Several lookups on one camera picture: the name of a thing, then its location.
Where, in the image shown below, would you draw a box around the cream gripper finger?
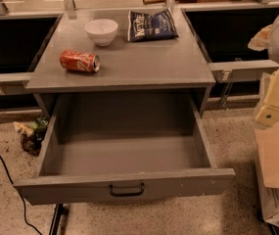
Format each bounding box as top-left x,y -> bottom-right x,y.
248,24 -> 272,51
255,70 -> 279,127

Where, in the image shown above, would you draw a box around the red coke can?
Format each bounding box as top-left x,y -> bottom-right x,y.
60,50 -> 100,73

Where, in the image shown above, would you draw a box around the grey cabinet with top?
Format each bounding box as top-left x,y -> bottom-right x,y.
26,8 -> 215,112

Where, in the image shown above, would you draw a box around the open grey top drawer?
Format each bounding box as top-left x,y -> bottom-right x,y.
14,92 -> 235,205

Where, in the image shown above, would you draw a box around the cardboard box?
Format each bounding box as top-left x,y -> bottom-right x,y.
255,122 -> 279,227

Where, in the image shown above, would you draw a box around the dark blue chip bag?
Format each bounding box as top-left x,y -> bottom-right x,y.
127,9 -> 178,42

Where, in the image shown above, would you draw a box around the wooden stick in background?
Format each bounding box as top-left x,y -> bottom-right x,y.
143,0 -> 165,5

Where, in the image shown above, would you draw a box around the white ceramic bowl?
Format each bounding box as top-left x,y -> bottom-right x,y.
84,19 -> 118,46

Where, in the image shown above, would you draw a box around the crumpled snack bags on floor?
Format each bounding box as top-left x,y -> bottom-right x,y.
13,117 -> 48,156

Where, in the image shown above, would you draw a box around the black drawer handle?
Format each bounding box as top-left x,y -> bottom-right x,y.
109,183 -> 145,198

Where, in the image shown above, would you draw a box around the black cable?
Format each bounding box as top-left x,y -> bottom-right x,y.
0,150 -> 44,235

